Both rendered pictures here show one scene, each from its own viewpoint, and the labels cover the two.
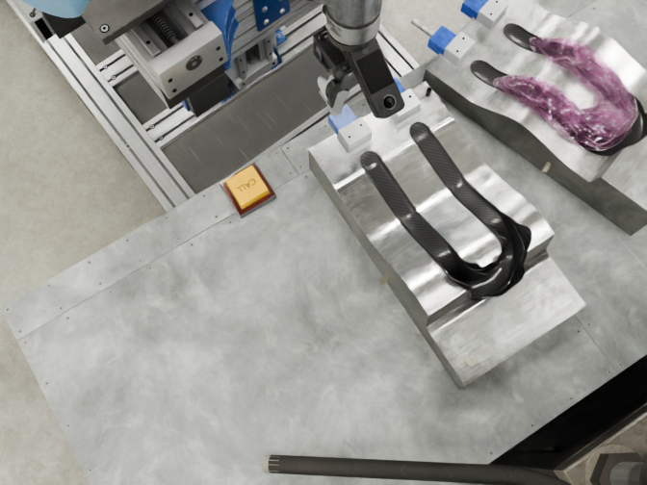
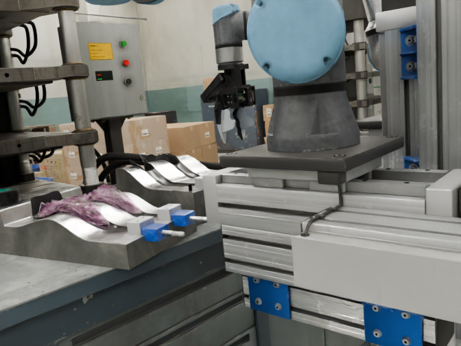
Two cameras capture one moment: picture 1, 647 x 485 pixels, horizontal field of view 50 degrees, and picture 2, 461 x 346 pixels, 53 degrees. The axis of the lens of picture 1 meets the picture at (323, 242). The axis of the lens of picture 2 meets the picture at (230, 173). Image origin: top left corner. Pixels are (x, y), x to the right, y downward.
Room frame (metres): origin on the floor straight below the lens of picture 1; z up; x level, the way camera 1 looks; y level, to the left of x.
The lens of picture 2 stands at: (1.83, -0.34, 1.14)
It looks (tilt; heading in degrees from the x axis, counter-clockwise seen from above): 10 degrees down; 168
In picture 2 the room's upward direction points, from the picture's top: 5 degrees counter-clockwise
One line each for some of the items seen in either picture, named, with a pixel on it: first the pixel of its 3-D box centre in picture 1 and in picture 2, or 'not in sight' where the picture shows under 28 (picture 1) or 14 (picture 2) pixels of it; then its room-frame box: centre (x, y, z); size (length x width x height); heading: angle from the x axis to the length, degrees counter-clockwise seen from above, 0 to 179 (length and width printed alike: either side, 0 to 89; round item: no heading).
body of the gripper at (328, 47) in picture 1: (348, 44); (234, 86); (0.57, -0.04, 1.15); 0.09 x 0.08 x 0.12; 32
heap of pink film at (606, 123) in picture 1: (574, 88); (84, 202); (0.64, -0.47, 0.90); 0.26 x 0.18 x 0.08; 49
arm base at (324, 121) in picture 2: not in sight; (311, 114); (1.11, -0.05, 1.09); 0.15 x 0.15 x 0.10
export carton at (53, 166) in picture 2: not in sight; (64, 165); (-4.79, -1.22, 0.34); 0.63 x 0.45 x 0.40; 41
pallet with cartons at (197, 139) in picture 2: not in sight; (166, 152); (-4.63, 0.15, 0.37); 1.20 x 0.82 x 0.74; 49
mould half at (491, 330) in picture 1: (444, 226); (174, 183); (0.38, -0.22, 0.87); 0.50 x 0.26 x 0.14; 32
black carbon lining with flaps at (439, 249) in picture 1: (448, 207); (173, 169); (0.40, -0.22, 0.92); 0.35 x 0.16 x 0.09; 32
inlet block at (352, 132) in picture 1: (340, 117); not in sight; (0.59, -0.03, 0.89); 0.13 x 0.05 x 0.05; 32
